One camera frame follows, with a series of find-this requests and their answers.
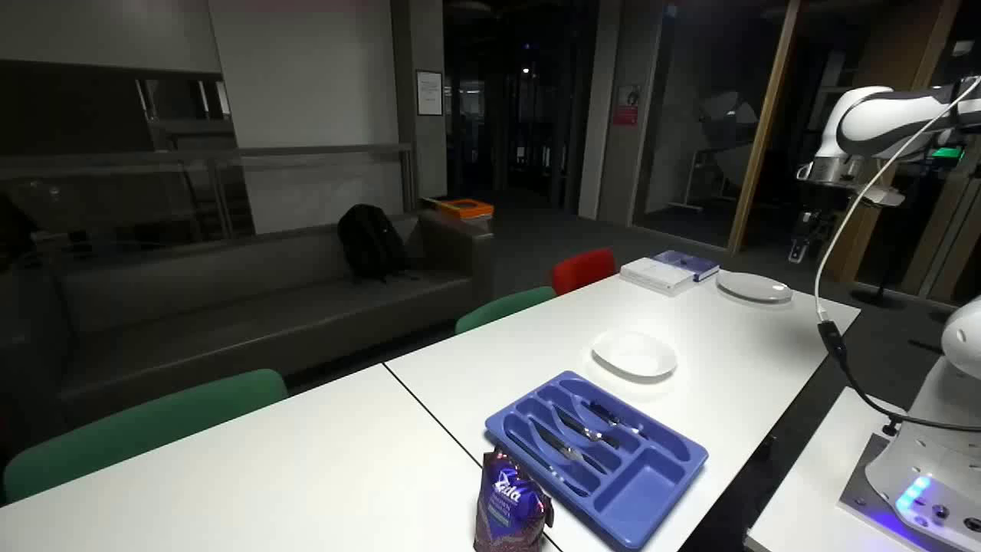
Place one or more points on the black backpack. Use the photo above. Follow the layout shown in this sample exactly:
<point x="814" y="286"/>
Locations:
<point x="369" y="243"/>

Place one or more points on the grey sofa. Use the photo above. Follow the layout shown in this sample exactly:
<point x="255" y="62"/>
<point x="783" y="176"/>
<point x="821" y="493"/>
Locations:
<point x="233" y="309"/>

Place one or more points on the red chair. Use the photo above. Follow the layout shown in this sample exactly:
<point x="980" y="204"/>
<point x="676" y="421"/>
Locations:
<point x="583" y="267"/>

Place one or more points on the framed wall notice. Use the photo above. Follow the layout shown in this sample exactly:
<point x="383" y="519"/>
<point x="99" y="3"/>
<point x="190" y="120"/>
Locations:
<point x="431" y="92"/>

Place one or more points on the dark cutlery piece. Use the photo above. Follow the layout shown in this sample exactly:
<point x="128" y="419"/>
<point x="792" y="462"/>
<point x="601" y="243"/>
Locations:
<point x="608" y="419"/>
<point x="555" y="444"/>

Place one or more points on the green chair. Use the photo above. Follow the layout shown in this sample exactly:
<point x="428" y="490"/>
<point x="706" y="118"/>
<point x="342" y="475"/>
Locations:
<point x="508" y="305"/>
<point x="153" y="419"/>

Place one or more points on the white round plate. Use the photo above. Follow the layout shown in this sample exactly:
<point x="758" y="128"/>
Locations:
<point x="752" y="286"/>

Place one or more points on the blue hardcover book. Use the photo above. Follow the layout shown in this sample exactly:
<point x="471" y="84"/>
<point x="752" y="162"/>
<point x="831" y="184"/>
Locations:
<point x="691" y="263"/>

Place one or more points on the blue plastic cutlery tray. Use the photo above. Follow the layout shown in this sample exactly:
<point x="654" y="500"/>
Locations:
<point x="633" y="493"/>

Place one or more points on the orange-lidded waste bin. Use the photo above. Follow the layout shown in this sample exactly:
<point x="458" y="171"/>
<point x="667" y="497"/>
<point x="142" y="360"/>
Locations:
<point x="465" y="209"/>

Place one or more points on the white square-round plate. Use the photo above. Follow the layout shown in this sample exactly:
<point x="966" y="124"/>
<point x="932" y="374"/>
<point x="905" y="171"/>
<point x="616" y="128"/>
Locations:
<point x="633" y="353"/>

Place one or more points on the purple snack bag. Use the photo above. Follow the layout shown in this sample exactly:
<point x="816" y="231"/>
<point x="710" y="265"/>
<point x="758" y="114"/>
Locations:
<point x="508" y="507"/>

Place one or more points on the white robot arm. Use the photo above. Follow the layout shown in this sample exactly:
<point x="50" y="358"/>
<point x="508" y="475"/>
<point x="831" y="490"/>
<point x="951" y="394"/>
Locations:
<point x="877" y="118"/>

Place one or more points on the glass balustrade railing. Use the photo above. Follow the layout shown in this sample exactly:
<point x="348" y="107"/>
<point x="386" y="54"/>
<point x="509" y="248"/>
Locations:
<point x="185" y="188"/>

